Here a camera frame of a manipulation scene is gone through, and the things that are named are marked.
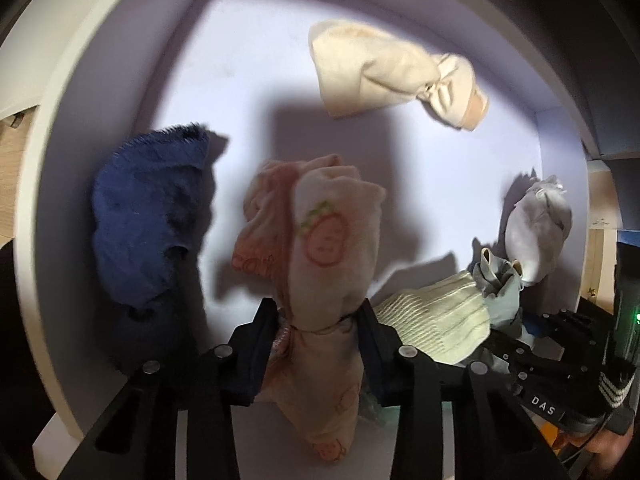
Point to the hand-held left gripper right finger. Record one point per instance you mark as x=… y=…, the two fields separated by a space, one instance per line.
x=380 y=365

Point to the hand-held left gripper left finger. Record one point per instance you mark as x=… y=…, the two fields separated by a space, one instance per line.
x=257 y=355

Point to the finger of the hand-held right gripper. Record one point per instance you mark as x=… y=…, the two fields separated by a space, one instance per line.
x=575 y=335
x=540 y=375

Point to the pale ribbed sock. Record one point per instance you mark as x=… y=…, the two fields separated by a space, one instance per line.
x=435 y=320

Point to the white sock ball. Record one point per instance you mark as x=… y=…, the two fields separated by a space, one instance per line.
x=535 y=230

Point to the pink peach print sock pair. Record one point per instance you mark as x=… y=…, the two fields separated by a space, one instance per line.
x=325 y=260

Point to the blue fluffy sock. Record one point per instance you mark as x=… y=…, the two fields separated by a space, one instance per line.
x=145 y=210

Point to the white drawer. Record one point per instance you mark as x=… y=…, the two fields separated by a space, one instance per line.
x=250 y=60

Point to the cream sock pair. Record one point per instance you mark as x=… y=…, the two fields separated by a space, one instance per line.
x=365 y=70

